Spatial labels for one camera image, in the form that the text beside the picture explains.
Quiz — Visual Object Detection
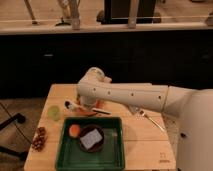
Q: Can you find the grey sponge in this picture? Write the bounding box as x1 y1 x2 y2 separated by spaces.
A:
80 129 103 149

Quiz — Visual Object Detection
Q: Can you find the black chair base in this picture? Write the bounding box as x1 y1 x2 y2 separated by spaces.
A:
0 103 31 161

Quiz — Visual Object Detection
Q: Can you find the dark round bowl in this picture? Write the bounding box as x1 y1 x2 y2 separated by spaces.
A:
78 124 105 153

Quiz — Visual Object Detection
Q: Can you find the brown grape bunch toy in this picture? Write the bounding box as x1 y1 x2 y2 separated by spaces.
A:
32 127 46 151

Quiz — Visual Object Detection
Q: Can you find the black cabinet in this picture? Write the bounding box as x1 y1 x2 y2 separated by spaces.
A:
96 0 161 24

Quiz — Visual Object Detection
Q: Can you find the green plastic cup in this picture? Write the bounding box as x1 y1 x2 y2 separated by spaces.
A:
47 105 60 121

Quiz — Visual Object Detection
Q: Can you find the green plastic tray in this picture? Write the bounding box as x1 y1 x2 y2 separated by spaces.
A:
55 117 125 171

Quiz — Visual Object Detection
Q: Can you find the red bowl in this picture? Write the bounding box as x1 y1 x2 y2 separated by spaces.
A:
76 97 97 117

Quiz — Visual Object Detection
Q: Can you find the orange ball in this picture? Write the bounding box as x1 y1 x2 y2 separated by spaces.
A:
69 124 81 138

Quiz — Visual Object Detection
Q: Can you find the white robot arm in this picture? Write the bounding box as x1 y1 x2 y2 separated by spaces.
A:
76 67 213 171

